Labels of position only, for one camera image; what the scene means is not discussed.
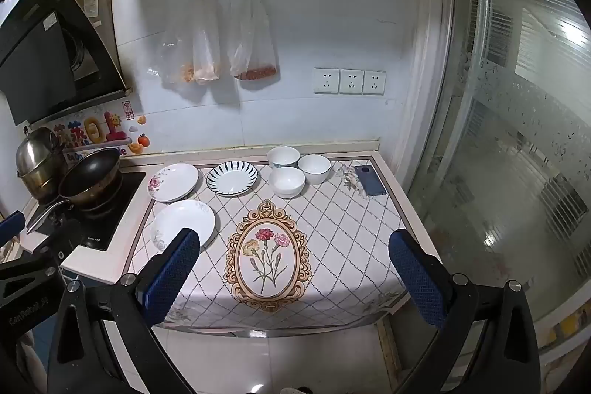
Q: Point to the printed floral tablecloth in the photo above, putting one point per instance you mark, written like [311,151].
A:
[332,237]

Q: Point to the plastic bag with red contents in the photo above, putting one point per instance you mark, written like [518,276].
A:
[254,48]

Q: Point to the black range hood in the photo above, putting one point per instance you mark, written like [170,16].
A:
[41,52]

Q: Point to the plain white bowl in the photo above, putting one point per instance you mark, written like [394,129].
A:
[287,184]

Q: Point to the colourful wall sticker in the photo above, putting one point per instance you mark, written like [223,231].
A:
[92,133]

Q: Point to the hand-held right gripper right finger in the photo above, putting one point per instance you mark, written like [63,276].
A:
[418,278]

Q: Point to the stainless steel pot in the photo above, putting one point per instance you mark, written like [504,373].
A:
[37,163]

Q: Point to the white wall socket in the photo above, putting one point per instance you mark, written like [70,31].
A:
[326,80]
[374,82]
[351,81]

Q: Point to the plastic bag with orange contents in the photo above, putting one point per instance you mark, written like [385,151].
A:
[205,52]

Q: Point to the black frying pan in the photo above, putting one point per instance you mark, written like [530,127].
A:
[90,174]

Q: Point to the white bowl with black rim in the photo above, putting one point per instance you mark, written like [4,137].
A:
[315,168]

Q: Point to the white bowl with blue leaves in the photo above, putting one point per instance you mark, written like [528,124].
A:
[232,178]

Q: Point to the black induction cooktop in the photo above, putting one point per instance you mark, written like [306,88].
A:
[108,218]

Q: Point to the white bowl with coloured dots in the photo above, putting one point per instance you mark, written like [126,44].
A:
[283,155]

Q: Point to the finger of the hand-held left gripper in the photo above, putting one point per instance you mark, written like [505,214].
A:
[10,228]

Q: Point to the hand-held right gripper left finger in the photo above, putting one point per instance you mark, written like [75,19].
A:
[171,274]

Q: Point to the white plate with grey flower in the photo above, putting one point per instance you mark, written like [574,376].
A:
[184,218]

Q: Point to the blue smartphone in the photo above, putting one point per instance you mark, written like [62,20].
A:
[370,180]

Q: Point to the clear plastic bag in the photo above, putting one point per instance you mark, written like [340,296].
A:
[175,48]

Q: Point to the white plate with pink flower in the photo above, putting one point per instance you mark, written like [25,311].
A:
[174,182]

